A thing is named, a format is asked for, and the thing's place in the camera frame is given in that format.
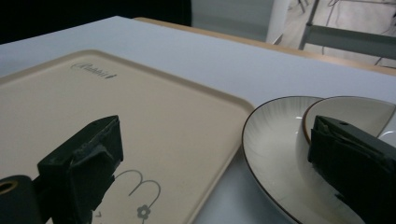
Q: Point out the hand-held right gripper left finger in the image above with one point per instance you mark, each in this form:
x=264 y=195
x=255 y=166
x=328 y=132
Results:
x=84 y=161

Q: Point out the white plate with dark rim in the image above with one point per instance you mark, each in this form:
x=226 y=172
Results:
x=271 y=146

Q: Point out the beige plastic tray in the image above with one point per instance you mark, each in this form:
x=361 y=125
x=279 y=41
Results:
x=155 y=124

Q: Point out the white post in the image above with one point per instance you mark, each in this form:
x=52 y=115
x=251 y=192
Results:
x=278 y=20

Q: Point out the metal chair frame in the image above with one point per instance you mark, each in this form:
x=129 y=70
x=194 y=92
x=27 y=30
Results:
x=345 y=37

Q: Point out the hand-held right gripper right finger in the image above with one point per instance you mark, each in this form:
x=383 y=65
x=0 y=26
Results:
x=351 y=161

